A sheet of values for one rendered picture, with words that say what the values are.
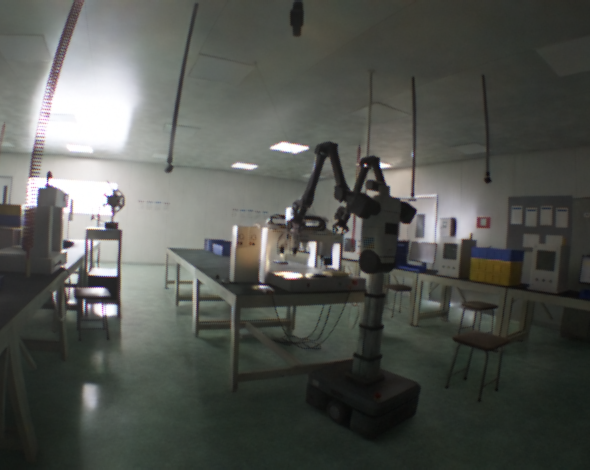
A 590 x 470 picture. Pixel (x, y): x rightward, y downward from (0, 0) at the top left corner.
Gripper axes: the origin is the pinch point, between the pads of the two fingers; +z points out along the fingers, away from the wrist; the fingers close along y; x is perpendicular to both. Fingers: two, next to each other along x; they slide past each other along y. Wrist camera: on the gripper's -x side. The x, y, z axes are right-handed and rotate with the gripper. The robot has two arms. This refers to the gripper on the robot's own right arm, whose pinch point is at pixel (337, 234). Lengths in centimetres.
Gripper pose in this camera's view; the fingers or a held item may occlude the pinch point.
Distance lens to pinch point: 279.0
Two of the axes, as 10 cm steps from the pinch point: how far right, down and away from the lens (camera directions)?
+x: 5.0, 5.4, -6.7
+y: -7.8, -0.5, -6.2
